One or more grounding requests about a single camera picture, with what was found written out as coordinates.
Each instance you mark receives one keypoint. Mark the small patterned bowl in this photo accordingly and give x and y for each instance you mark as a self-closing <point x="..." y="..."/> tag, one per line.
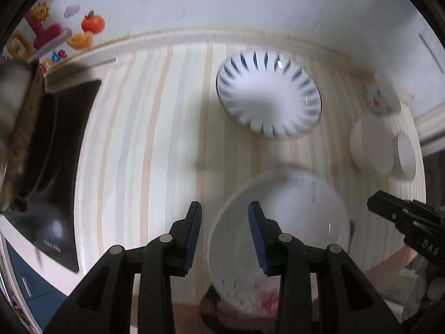
<point x="379" y="99"/>

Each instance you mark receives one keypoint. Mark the plain white bowl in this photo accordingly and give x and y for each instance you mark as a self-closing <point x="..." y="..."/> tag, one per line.
<point x="372" y="142"/>

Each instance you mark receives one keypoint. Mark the striped cat print tablecloth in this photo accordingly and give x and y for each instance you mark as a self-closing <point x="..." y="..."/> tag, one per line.
<point x="156" y="128"/>

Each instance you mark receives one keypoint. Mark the blue cabinet drawer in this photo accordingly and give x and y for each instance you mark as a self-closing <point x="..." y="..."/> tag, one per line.
<point x="21" y="278"/>

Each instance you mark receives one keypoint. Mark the white bowl blue rim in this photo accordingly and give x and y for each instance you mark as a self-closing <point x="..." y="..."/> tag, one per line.
<point x="405" y="153"/>

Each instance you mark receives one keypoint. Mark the fruit wall sticker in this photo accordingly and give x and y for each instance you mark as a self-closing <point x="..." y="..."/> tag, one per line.
<point x="92" y="24"/>

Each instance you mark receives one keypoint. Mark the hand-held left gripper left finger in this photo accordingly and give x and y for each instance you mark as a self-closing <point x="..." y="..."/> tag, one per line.
<point x="193" y="236"/>

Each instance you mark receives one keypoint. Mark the steel wok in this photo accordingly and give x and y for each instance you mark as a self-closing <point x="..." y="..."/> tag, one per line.
<point x="29" y="135"/>

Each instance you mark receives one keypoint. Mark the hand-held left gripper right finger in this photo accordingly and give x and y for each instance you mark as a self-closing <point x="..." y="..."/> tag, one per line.
<point x="257" y="236"/>

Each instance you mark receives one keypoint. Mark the blue striped plate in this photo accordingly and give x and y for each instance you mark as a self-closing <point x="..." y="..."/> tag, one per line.
<point x="267" y="101"/>

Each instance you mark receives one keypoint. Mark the black induction cooktop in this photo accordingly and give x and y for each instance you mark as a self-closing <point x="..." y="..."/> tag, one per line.
<point x="59" y="215"/>

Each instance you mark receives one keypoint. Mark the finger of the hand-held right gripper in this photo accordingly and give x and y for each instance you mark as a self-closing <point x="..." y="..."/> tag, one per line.
<point x="384" y="204"/>

